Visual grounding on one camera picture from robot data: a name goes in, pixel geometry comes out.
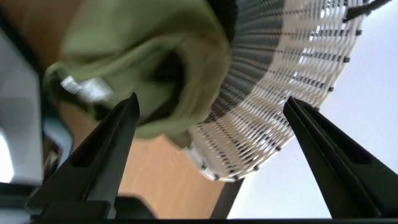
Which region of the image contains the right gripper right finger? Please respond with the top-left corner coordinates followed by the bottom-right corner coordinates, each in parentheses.
top-left (282, 95), bottom-right (398, 219)

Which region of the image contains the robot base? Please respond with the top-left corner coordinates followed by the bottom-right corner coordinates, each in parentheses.
top-left (0, 9), bottom-right (75, 218)

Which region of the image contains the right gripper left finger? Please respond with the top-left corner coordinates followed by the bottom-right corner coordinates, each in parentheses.
top-left (26, 92), bottom-right (140, 219)

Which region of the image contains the green printed shirt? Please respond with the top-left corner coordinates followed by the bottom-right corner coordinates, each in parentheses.
top-left (42, 0), bottom-right (233, 149)

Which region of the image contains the white laundry basket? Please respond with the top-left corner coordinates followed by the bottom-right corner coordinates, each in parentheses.
top-left (183, 0), bottom-right (393, 184)

